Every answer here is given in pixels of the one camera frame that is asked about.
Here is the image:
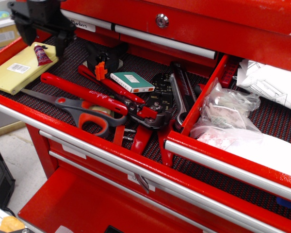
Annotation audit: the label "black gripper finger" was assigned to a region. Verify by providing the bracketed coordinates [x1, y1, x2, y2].
[15, 21, 37, 46]
[55, 31, 71, 57]

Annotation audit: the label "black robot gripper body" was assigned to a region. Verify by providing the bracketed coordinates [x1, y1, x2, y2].
[7, 0, 76, 40]

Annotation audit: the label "small red glue tube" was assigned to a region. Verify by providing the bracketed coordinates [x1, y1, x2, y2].
[34, 44, 52, 66]

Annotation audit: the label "open left red drawer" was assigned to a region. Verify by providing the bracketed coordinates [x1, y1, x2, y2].
[0, 29, 291, 233]

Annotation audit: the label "open red drawer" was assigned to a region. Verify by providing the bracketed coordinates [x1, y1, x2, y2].
[0, 29, 291, 233]
[164, 55, 291, 202]
[18, 167, 202, 233]

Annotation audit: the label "open bottom red drawer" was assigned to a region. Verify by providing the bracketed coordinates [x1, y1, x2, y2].
[18, 167, 202, 233]

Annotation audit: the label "open right red drawer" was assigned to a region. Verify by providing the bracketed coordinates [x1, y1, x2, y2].
[164, 55, 291, 202]

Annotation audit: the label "cardboard box on shelf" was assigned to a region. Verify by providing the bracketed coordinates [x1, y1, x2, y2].
[0, 24, 20, 48]

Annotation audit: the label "white markers label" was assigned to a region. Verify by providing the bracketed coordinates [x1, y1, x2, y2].
[70, 18, 96, 32]

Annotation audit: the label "yellow flat plastic case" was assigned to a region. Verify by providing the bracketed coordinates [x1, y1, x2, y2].
[0, 42, 58, 95]

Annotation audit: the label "black orange spring clamp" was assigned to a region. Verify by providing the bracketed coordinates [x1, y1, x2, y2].
[85, 42, 129, 79]

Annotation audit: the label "green white small box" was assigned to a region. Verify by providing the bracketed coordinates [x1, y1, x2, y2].
[110, 72, 155, 93]

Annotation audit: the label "grey orange scissors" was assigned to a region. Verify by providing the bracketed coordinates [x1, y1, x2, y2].
[21, 88, 127, 137]

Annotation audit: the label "silver cabinet key lock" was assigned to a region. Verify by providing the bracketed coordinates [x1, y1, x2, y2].
[155, 14, 169, 28]

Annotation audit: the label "red bit holder strip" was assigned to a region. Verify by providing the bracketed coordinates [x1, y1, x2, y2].
[113, 125, 136, 146]

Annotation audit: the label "black red crimping pliers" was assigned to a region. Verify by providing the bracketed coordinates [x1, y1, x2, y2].
[130, 73, 175, 167]

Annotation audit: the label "red tool chest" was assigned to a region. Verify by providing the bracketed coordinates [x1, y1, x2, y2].
[0, 0, 291, 233]

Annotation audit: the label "silver black utility knife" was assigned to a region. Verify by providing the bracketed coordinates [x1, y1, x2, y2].
[169, 61, 196, 132]

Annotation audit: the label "black plastic crate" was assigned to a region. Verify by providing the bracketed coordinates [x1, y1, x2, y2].
[0, 135, 16, 209]

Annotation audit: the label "clear bag of adhesive pads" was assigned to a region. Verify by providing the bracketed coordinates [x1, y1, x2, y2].
[190, 81, 263, 150]

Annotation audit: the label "white printed instruction sheet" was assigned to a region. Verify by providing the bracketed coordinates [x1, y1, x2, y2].
[237, 59, 291, 109]

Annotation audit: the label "white rounded plastic object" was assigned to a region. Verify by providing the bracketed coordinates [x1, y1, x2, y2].
[225, 130, 291, 176]

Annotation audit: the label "blue tape piece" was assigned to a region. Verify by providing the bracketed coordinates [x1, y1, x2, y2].
[276, 197, 291, 209]

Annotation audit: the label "red handled wire stripper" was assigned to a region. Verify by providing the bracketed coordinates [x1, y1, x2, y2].
[40, 64, 173, 130]

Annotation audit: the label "red black screwdriver handle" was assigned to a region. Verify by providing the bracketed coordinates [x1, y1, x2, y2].
[194, 83, 205, 99]

